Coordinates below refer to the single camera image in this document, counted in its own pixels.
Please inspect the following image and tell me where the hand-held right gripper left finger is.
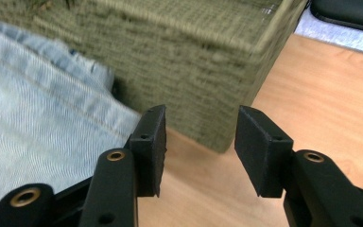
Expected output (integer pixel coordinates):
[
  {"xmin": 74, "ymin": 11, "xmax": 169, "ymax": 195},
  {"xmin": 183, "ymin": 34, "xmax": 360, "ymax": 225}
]
[{"xmin": 78, "ymin": 104, "xmax": 168, "ymax": 227}]

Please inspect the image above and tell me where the light blue denim garment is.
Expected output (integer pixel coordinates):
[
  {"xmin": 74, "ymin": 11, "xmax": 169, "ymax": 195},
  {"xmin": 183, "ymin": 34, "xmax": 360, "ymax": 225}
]
[{"xmin": 0, "ymin": 17, "xmax": 144, "ymax": 219}]

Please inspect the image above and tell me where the green woven basket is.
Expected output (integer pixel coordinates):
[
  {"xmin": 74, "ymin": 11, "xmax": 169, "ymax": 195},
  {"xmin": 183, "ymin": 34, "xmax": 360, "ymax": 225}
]
[{"xmin": 0, "ymin": 0, "xmax": 310, "ymax": 154}]

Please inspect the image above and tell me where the black folding chair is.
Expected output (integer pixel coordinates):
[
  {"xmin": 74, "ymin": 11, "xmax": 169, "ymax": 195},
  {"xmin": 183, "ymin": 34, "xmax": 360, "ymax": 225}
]
[{"xmin": 309, "ymin": 0, "xmax": 363, "ymax": 35}]

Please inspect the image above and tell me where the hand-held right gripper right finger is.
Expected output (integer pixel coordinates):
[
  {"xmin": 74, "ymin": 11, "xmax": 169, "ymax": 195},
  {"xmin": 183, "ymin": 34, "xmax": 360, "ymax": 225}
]
[{"xmin": 233, "ymin": 105, "xmax": 363, "ymax": 227}]

